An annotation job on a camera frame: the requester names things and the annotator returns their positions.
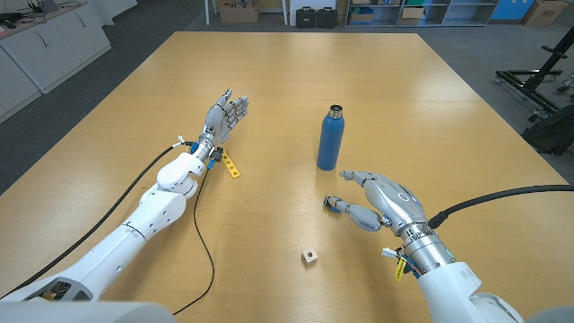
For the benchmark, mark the white cabinet row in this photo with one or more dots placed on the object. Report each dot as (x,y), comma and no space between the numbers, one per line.
(45,49)

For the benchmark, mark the white board behind cases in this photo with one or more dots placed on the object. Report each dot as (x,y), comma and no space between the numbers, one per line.
(314,3)

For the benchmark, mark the small cardboard box in shelf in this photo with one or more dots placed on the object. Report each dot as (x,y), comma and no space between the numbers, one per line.
(411,15)

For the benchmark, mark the black hard case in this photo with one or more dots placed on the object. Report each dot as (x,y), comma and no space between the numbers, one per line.
(306,18)
(327,18)

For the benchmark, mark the cardboard box on floor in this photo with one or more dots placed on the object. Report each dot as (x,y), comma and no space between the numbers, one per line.
(237,14)

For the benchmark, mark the blue bottle cap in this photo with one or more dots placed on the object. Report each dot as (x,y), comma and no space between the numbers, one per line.
(334,209)

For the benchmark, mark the large cardboard box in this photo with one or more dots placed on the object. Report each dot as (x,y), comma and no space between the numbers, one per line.
(545,12)

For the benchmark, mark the yellow perforated plastic strip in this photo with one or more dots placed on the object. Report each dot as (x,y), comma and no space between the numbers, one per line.
(232,168)

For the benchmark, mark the white table frame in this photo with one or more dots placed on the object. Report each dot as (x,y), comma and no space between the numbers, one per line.
(207,11)

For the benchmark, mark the black metal stand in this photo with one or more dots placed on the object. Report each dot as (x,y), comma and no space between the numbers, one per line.
(533,83)

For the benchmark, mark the grey metal shelf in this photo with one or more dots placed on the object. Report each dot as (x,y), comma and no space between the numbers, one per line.
(462,20)

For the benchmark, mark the blue metal bottle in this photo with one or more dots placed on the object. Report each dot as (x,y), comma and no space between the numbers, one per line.
(331,143)

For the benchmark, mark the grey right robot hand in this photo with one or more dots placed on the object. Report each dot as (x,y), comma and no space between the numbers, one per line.
(394,202)

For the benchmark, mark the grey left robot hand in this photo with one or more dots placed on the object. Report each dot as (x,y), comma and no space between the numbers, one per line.
(220,121)

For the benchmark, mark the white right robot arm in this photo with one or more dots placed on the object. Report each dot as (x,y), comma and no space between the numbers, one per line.
(448,291)

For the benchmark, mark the blue panel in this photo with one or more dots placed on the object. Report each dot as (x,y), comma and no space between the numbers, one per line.
(509,9)

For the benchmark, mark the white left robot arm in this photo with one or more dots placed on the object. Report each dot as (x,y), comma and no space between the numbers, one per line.
(116,251)

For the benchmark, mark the small wooden block with hole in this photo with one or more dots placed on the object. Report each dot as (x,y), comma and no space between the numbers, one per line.
(309,257)

